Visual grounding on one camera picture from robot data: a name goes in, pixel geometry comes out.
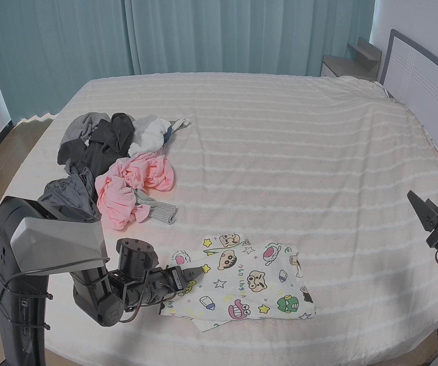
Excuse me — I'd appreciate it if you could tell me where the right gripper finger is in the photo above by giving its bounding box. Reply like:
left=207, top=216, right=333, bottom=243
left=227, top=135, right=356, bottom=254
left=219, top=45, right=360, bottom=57
left=407, top=190, right=438, bottom=232

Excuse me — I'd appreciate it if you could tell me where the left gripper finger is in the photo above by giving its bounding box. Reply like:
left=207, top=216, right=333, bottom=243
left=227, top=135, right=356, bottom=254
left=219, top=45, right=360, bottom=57
left=182, top=266, right=203, bottom=282

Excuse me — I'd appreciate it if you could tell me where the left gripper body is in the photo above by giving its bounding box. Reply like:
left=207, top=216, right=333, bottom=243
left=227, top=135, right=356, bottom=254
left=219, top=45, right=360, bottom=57
left=148, top=266, right=186, bottom=294

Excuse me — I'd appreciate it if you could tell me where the white printed pyjama top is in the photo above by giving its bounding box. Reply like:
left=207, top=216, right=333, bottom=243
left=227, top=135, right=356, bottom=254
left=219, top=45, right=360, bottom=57
left=157, top=233, right=316, bottom=332

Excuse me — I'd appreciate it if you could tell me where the pile of clothes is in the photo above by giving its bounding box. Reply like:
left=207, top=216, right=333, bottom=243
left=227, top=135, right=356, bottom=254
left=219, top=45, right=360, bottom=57
left=36, top=112, right=192, bottom=226

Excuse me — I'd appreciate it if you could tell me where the pink garment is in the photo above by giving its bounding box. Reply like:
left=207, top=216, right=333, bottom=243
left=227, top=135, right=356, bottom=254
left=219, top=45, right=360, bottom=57
left=95, top=153, right=175, bottom=231

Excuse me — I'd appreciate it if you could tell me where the bed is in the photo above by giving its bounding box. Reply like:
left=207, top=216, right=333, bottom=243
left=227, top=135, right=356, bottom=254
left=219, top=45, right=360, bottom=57
left=0, top=28, right=438, bottom=366

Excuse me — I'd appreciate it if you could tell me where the grey bedside table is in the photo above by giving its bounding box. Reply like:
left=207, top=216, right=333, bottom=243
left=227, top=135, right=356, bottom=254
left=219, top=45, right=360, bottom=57
left=322, top=37, right=382, bottom=80

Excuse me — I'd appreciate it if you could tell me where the blue-green curtain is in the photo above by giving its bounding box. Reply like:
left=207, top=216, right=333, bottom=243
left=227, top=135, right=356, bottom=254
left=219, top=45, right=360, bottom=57
left=124, top=0, right=377, bottom=77
left=0, top=0, right=143, bottom=123

